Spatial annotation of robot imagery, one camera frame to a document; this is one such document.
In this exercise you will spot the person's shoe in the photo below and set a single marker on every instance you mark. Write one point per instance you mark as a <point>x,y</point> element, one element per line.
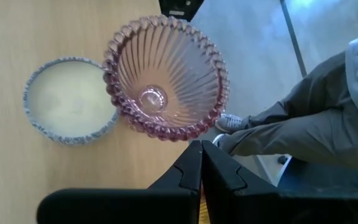
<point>230,123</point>

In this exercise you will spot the person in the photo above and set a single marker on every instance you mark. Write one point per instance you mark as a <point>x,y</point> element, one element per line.
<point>306,124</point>

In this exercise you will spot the black front frame beam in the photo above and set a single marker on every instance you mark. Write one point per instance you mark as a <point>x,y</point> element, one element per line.
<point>194,6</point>

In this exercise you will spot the white candle in patterned tin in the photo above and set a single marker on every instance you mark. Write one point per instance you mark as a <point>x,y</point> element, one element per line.
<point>70,99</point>

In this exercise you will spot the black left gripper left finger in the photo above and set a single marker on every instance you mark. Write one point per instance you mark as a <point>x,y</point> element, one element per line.
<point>120,205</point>

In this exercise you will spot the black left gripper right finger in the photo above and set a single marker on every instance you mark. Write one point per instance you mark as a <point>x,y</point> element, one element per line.
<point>259,205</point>

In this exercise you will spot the dark chair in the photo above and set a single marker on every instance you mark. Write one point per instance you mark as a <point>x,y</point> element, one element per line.
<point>322,177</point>

